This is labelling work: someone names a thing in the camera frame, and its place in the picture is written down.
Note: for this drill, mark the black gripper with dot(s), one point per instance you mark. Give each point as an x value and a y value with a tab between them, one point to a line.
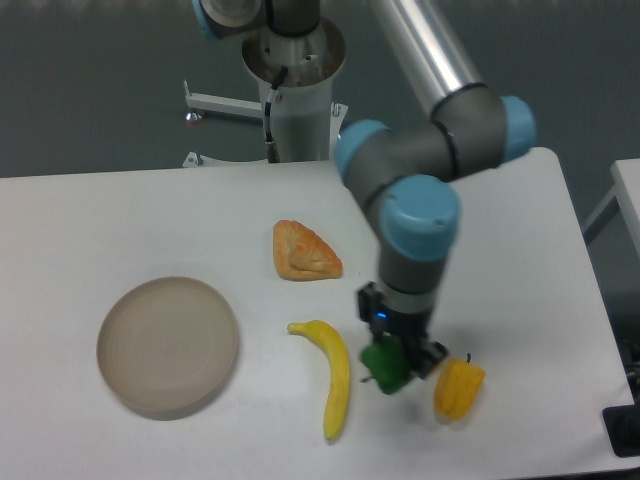
391	313

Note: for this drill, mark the green bell pepper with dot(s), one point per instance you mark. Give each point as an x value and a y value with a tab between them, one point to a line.
388	368

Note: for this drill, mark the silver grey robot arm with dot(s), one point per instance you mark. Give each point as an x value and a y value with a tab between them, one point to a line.
400	181

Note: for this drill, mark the yellow bell pepper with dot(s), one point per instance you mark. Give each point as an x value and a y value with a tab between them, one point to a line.
457	388

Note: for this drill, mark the beige round plate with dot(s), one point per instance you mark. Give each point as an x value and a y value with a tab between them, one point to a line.
167	348

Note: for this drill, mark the yellow banana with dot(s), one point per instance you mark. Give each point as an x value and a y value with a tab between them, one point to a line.
330	342

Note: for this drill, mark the orange pastry bread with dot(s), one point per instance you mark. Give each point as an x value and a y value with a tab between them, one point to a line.
300	254

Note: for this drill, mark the black device at edge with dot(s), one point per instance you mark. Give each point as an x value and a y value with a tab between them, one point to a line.
622	425

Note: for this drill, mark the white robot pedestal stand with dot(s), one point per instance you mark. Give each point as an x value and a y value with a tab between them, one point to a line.
295	75

